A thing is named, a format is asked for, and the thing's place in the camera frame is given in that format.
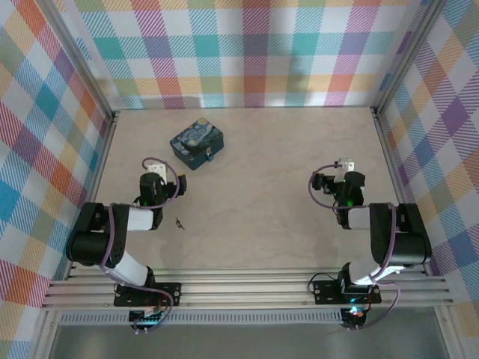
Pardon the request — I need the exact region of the blue starry night tin box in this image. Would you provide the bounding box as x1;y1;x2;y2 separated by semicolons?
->
169;117;225;171

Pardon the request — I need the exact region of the right controller circuit board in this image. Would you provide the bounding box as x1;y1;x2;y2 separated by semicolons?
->
342;306;367;323

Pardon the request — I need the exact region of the controller circuit board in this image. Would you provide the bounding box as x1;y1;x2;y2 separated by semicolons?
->
129;310;165;325
342;306;367;323

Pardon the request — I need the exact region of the left controller circuit board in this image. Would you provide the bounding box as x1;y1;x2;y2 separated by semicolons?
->
129;310;165;325

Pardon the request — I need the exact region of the grey metal shelf plate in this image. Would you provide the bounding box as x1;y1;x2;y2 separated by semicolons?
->
48;323;450;359

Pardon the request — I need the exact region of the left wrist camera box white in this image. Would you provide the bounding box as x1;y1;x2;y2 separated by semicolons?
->
144;159;168;180

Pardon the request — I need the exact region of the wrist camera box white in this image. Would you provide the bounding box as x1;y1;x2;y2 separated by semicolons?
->
144;159;168;180
334;158;356;183

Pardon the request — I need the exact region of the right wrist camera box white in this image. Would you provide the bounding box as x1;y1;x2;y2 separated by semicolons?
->
334;158;356;183

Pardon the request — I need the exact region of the aluminium table side rail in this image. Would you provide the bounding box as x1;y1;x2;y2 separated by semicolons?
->
372;106;431;276
65;110;120;280

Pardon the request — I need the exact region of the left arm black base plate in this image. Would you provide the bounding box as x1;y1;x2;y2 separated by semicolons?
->
114;282;183;308

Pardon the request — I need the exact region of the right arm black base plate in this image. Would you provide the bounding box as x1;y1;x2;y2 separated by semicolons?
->
313;278;382;306

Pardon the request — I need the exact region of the aluminium mounting rail beam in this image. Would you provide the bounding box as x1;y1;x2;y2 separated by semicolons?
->
39;266;454;310

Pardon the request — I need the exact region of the grey slotted cable duct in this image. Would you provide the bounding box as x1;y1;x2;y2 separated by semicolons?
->
59;309;345;326

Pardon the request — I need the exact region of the aluminium frame post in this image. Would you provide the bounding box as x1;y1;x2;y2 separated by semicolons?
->
39;0;120;120
368;0;450;115

